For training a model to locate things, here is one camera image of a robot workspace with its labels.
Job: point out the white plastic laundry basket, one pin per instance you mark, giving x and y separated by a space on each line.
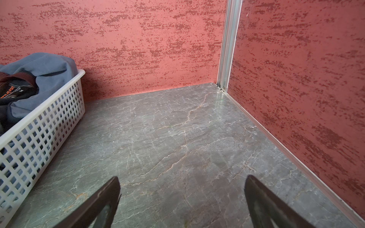
30 145

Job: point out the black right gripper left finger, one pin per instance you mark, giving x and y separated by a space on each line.
98 210

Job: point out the grey-blue tank top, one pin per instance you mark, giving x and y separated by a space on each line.
52 72

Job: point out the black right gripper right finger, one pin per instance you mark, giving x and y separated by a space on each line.
268 210

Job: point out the navy tank top red trim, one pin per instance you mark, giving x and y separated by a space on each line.
18 86

